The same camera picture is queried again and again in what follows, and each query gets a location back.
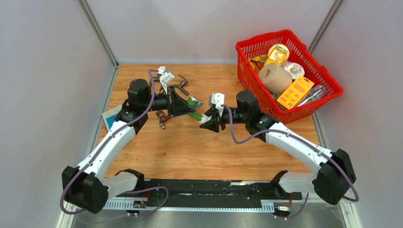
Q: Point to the blue white faucet box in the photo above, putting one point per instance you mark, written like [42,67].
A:
[109,116]

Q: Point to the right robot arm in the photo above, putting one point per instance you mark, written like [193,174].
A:
[332,175]

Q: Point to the clear pack of pens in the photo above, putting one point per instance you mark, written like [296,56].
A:
[314,94]

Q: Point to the brown plastic faucet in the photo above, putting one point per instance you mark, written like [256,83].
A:
[162,118]

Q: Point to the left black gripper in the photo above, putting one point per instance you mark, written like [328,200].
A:
[176,105]

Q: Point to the white plastic elbow fitting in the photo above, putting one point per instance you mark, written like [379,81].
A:
[204,119]

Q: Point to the orange blister card package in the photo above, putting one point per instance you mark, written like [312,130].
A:
[295,93]

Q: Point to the orange sponge package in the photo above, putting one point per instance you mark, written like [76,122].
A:
[275,56]

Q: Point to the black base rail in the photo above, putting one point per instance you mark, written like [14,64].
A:
[215,193]

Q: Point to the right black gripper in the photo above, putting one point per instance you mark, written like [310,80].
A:
[212,124]

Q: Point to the white wrapped paper roll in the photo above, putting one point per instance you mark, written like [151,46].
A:
[295,69]

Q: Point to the small dark grey faucet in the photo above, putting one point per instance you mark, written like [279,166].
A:
[182,84]

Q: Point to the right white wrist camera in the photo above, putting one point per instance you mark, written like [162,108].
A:
[216,100]

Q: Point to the green plastic faucet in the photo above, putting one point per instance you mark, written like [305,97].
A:
[193,102]

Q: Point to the red plastic shopping basket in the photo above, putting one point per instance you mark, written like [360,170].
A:
[259,45]

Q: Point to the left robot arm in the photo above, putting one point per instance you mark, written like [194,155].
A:
[85,185]

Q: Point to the brown paper roll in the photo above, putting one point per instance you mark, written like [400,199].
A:
[275,78]

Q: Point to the yellow snack bag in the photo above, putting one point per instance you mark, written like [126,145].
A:
[257,63]

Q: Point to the yellow round sponge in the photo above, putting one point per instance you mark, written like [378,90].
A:
[282,49]

